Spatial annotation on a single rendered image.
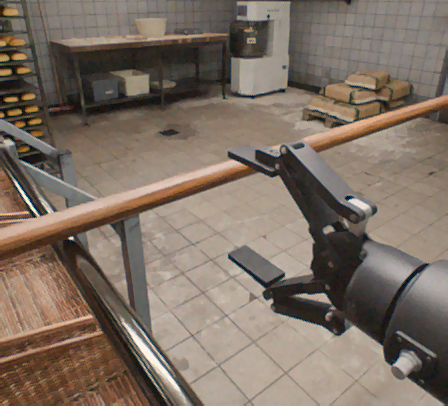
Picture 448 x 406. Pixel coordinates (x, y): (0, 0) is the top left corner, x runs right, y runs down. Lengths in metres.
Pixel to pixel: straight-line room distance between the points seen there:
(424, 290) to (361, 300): 0.05
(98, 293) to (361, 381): 1.56
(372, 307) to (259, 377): 1.47
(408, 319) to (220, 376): 1.50
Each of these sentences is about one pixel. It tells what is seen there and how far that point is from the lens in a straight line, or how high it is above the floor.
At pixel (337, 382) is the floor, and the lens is 1.81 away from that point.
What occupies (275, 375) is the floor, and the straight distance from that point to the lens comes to 1.79.
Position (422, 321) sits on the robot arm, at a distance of 0.30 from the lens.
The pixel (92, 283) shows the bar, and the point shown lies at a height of 1.17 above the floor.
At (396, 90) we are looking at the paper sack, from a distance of 5.08.
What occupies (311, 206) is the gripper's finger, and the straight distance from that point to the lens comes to 0.36.
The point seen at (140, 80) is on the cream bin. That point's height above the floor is 0.41.
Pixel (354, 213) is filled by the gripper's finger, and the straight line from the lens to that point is 0.33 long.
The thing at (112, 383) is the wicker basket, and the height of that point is 0.59.
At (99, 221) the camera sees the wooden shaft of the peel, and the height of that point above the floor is 1.19.
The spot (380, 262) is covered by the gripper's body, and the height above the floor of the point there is 1.22.
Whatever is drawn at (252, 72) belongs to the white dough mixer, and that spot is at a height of 0.39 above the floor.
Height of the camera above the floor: 1.41
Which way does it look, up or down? 26 degrees down
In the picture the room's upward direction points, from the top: straight up
